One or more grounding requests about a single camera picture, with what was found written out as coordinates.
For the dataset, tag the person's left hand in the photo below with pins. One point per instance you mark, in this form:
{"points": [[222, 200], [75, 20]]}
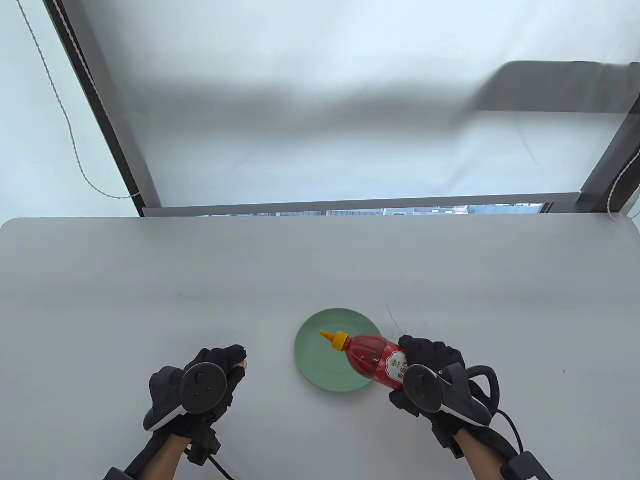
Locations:
{"points": [[225, 357]]}

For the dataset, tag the person's right hand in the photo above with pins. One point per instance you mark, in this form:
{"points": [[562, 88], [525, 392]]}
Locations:
{"points": [[430, 352]]}

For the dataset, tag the red ketchup bottle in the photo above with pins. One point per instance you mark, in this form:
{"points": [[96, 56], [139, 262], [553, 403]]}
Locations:
{"points": [[375, 360]]}

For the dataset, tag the green plate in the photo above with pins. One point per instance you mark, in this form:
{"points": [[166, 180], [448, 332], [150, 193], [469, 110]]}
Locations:
{"points": [[320, 360]]}

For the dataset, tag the person's left forearm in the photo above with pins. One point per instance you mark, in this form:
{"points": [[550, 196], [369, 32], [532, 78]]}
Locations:
{"points": [[160, 457]]}

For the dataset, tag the person's right forearm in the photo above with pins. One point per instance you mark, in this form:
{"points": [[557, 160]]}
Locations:
{"points": [[487, 455]]}

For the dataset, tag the black white left hand controller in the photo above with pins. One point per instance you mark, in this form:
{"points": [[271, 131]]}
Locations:
{"points": [[202, 387]]}

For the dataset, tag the black white hand controller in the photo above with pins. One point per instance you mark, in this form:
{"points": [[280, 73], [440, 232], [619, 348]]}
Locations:
{"points": [[202, 387], [425, 390]]}

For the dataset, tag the black white right hand controller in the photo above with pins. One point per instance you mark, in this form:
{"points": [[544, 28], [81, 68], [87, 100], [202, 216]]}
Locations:
{"points": [[425, 390]]}

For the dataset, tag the white roller blind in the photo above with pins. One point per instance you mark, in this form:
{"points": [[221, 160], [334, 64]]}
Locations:
{"points": [[325, 75]]}

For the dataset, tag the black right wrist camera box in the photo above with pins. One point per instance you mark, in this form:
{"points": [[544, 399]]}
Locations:
{"points": [[525, 467]]}

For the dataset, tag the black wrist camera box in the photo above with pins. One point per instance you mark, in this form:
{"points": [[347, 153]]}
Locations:
{"points": [[525, 467], [116, 474]]}

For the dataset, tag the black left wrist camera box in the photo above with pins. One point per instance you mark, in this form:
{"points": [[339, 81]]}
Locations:
{"points": [[116, 474]]}

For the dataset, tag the grey blind bottom rail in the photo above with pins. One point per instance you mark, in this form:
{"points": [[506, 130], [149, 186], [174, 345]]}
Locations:
{"points": [[350, 205]]}

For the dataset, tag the black window frame post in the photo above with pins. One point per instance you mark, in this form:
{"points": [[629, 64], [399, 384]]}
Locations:
{"points": [[110, 125], [610, 155]]}

